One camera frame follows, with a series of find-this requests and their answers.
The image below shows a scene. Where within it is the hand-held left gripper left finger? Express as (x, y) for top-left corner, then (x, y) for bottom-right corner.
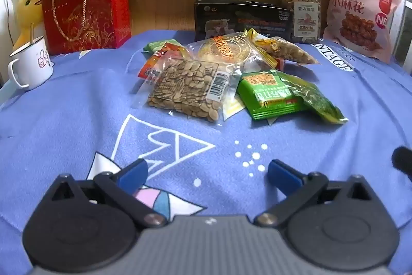
(48, 158), (168, 229)

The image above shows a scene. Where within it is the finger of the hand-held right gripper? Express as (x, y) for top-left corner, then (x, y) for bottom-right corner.
(391, 146), (412, 182)

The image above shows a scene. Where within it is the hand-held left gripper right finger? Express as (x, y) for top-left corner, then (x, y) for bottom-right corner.
(254, 159), (375, 229)

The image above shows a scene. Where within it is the pale green patterned snack packet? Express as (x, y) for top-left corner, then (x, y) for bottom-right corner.
(280, 73), (349, 125)

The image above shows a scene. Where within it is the black tin box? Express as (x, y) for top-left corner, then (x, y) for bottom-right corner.
(194, 0), (294, 41)

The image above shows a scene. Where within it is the bright green snack packet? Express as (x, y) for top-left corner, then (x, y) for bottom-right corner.
(237, 70), (310, 121)

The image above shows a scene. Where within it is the small yellow white packet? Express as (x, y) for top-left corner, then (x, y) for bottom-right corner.
(222, 94), (247, 121)

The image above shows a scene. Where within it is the clear melon seed packet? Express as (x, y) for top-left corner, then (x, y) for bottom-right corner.
(132, 51), (240, 130)

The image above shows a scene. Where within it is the red orange snack packet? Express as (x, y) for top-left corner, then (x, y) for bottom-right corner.
(138, 49), (171, 87)

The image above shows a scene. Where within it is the clear yellow nut packet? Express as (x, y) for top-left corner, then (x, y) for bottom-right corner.
(254, 33), (321, 66)

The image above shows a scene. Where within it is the glass window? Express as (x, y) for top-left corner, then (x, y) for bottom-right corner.
(391, 0), (412, 72)

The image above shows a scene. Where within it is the small green snack packet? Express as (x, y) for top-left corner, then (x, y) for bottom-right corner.
(142, 39), (182, 54)

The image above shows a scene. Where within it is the clear gold print packet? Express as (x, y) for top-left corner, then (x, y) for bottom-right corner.
(187, 32), (277, 70)

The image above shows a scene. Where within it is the white enamel mug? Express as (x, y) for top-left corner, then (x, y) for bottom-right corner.
(8, 36), (54, 91)

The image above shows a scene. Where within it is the red gift box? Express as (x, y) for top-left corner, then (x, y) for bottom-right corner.
(41, 0), (132, 55)

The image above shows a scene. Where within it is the pink snack bag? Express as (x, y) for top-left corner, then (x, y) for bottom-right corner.
(323, 0), (403, 63)

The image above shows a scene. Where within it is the clear nut jar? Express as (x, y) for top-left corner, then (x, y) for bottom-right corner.
(278, 0), (322, 44)

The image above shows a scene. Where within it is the yellow duck plush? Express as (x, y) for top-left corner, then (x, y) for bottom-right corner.
(12, 0), (44, 50)

